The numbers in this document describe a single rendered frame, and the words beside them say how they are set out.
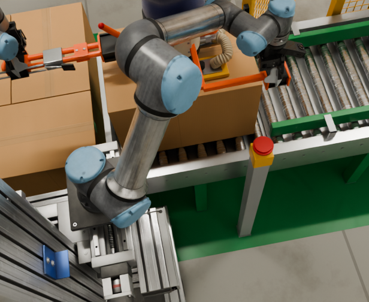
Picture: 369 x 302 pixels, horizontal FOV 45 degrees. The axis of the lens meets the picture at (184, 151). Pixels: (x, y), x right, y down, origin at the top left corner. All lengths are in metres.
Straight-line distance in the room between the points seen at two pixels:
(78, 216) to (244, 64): 0.86
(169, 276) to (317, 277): 1.18
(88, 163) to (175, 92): 0.42
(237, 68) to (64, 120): 0.90
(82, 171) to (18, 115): 1.11
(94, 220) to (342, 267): 1.48
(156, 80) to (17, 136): 1.39
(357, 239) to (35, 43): 2.01
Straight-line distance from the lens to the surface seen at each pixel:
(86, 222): 1.45
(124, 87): 1.76
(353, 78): 2.34
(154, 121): 1.03
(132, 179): 1.15
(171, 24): 1.15
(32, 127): 2.27
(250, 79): 1.58
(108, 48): 1.69
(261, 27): 1.29
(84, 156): 1.28
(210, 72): 1.73
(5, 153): 2.25
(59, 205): 1.60
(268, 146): 1.51
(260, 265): 2.44
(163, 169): 1.96
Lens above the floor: 2.38
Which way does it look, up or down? 64 degrees down
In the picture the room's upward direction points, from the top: 7 degrees counter-clockwise
